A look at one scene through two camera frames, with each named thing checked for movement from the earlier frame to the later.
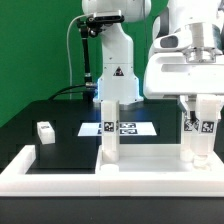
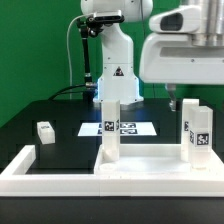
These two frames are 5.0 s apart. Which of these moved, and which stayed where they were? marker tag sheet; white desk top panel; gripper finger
Moved: gripper finger
Stayed: white desk top panel; marker tag sheet
